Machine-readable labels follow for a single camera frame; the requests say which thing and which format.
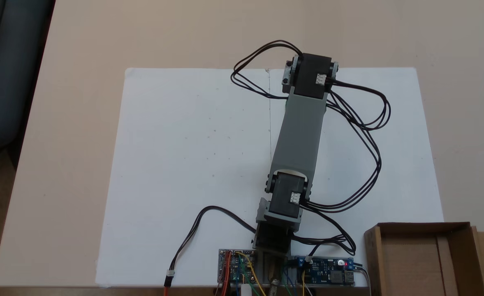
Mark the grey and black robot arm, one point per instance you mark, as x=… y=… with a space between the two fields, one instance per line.
x=299 y=135

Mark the blue power circuit board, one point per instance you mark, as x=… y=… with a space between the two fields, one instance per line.
x=328 y=273

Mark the brown cardboard box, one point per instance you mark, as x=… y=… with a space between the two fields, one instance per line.
x=410 y=263

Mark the dark grey chair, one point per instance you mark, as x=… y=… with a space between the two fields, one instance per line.
x=7 y=74

